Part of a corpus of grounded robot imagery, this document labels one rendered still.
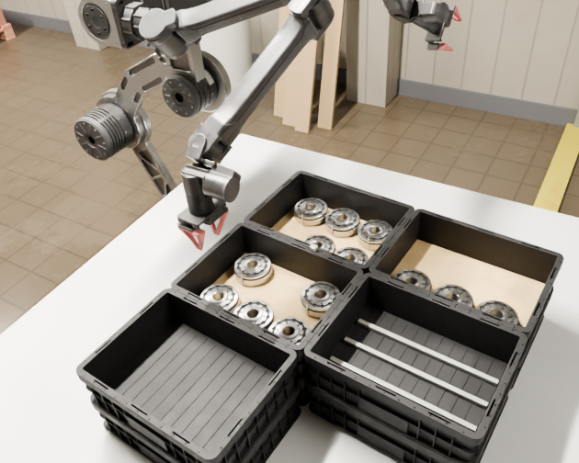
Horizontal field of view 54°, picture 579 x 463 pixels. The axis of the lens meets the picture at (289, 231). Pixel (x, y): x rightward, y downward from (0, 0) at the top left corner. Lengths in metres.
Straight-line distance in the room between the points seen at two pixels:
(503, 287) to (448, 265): 0.16
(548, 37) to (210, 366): 3.08
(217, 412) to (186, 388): 0.10
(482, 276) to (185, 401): 0.83
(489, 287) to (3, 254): 2.56
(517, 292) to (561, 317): 0.20
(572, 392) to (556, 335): 0.18
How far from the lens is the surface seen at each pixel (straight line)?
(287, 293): 1.53
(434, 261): 1.63
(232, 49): 4.04
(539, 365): 1.62
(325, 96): 3.84
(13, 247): 3.40
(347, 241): 1.67
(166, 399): 1.37
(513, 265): 1.63
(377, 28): 3.96
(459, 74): 4.14
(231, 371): 1.38
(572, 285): 1.85
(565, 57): 3.96
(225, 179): 1.19
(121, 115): 2.26
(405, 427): 1.27
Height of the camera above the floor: 1.92
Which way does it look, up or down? 40 degrees down
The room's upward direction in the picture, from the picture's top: 5 degrees counter-clockwise
